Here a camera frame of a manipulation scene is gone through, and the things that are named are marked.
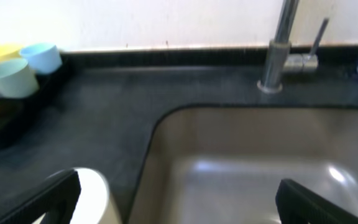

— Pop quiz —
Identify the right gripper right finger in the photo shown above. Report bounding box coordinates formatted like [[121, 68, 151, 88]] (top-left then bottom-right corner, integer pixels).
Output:
[[275, 178, 358, 224]]

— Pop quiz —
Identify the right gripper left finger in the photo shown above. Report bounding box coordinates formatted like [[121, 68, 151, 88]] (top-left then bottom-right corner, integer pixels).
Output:
[[0, 167, 82, 224]]

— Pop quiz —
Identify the white cup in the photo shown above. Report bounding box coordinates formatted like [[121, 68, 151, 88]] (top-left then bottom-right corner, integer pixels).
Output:
[[31, 167, 124, 224]]

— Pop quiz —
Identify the steel sink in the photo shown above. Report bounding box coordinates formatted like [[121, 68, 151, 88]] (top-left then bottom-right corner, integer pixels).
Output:
[[126, 104, 358, 224]]

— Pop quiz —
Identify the black tray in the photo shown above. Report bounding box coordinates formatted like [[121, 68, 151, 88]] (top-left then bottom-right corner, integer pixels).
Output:
[[0, 58, 73, 110], [0, 98, 54, 150]]

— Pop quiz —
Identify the green cup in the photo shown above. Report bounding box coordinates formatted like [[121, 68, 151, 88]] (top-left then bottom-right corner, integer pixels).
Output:
[[0, 58, 40, 99]]

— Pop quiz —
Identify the blue cup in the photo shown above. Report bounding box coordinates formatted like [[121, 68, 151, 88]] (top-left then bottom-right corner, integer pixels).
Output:
[[19, 42, 63, 75]]

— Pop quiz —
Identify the steel tap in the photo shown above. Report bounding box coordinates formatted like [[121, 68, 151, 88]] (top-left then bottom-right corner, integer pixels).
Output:
[[256, 0, 331, 94]]

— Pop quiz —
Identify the yellow cup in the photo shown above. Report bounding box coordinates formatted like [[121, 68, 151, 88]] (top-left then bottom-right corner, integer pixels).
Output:
[[0, 43, 26, 63]]

